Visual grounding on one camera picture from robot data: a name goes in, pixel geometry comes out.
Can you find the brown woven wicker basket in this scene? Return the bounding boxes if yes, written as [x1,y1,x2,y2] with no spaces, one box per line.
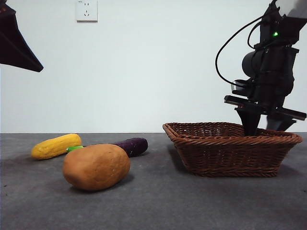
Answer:
[162,121,303,178]

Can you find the yellow corn cob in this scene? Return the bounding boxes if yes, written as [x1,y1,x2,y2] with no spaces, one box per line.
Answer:
[31,133,82,161]

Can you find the purple eggplant with green stem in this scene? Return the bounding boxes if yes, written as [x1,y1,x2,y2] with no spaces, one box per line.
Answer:
[66,138,148,158]

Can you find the brown potato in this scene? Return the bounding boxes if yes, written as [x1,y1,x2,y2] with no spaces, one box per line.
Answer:
[62,143,131,192]

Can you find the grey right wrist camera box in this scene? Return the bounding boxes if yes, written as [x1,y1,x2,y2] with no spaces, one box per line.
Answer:
[231,80,254,95]

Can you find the short black right arm cable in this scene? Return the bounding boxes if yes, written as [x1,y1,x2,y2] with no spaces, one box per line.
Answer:
[247,22,264,50]

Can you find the long black right arm cable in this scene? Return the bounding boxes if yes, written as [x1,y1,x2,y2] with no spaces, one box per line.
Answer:
[214,14,267,84]

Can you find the white wall socket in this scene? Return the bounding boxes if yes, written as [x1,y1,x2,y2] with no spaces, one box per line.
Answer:
[76,0,98,23]

